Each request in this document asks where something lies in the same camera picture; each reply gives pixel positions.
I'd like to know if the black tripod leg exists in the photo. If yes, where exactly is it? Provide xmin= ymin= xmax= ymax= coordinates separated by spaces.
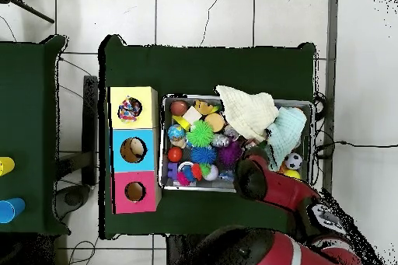
xmin=0 ymin=0 xmax=56 ymax=25

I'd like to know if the yellow cylinder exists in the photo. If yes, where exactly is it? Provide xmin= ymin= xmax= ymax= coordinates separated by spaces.
xmin=0 ymin=156 xmax=16 ymax=177

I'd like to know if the black upright panel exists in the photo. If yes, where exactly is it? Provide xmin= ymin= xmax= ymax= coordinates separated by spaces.
xmin=82 ymin=75 xmax=100 ymax=187

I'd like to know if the large green spiky ball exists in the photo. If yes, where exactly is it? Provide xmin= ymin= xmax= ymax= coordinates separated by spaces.
xmin=186 ymin=120 xmax=215 ymax=148

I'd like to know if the red ball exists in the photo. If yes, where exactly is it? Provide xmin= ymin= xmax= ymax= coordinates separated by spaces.
xmin=167 ymin=146 xmax=183 ymax=163

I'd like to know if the brown toy football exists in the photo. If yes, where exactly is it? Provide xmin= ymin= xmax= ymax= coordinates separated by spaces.
xmin=169 ymin=99 xmax=189 ymax=117

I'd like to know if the cream waffle cloth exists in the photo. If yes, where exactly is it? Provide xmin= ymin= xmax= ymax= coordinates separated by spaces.
xmin=215 ymin=85 xmax=280 ymax=143

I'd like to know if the purple spiky toy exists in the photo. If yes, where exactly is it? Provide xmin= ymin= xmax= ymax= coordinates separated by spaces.
xmin=216 ymin=140 xmax=243 ymax=169

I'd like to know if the multicoloured heart print cloth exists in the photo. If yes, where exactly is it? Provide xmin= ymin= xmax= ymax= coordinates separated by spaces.
xmin=117 ymin=96 xmax=143 ymax=122

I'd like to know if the mint green waffle cloth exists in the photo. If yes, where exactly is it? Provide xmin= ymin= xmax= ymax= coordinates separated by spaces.
xmin=265 ymin=106 xmax=308 ymax=173

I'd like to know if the black and white soccer ball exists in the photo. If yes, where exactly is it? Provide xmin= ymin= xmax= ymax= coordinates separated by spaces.
xmin=284 ymin=152 xmax=304 ymax=170

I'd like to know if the dark green table cloth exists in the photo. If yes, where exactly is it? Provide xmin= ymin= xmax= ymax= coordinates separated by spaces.
xmin=97 ymin=34 xmax=318 ymax=241
xmin=0 ymin=34 xmax=72 ymax=236

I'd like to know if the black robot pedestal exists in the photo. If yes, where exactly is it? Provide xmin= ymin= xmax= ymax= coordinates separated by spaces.
xmin=166 ymin=234 xmax=203 ymax=265

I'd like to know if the wooden box with three holes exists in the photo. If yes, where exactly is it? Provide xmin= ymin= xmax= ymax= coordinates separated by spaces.
xmin=106 ymin=85 xmax=162 ymax=215

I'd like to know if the blue cylinder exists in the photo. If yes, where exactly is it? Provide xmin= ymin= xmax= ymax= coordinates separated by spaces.
xmin=0 ymin=197 xmax=26 ymax=225

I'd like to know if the blue spiky ball with eyes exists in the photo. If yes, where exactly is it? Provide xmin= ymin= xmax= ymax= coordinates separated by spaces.
xmin=190 ymin=145 xmax=218 ymax=166

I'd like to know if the shallow wire mesh bin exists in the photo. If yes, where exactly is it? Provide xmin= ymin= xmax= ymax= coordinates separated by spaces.
xmin=158 ymin=92 xmax=315 ymax=196

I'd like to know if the black floor cable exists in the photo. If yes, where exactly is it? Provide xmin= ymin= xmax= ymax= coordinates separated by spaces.
xmin=313 ymin=139 xmax=398 ymax=152

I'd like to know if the globe print ball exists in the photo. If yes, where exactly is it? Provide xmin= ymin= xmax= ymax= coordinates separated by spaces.
xmin=167 ymin=124 xmax=187 ymax=141

